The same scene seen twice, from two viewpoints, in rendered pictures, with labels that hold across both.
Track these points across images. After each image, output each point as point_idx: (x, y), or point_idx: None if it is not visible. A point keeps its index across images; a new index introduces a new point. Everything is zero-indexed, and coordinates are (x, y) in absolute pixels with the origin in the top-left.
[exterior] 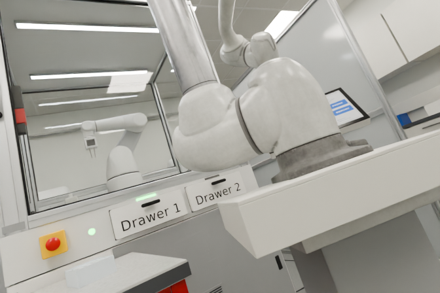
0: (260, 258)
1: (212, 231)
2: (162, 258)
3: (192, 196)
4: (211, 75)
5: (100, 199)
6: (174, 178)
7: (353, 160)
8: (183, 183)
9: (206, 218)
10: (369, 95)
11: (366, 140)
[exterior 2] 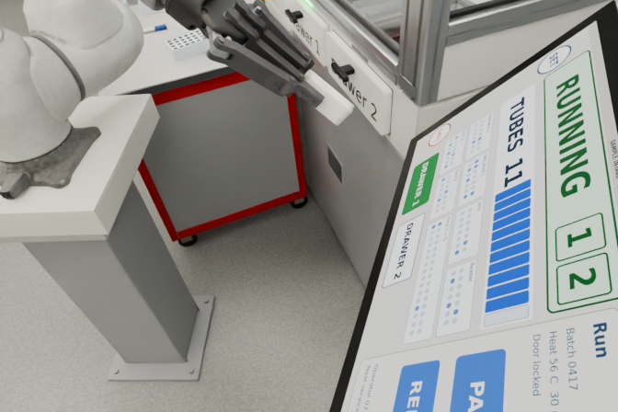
0: (377, 214)
1: (346, 118)
2: (147, 84)
3: (329, 52)
4: None
5: None
6: (325, 5)
7: None
8: (331, 21)
9: (344, 97)
10: None
11: (0, 193)
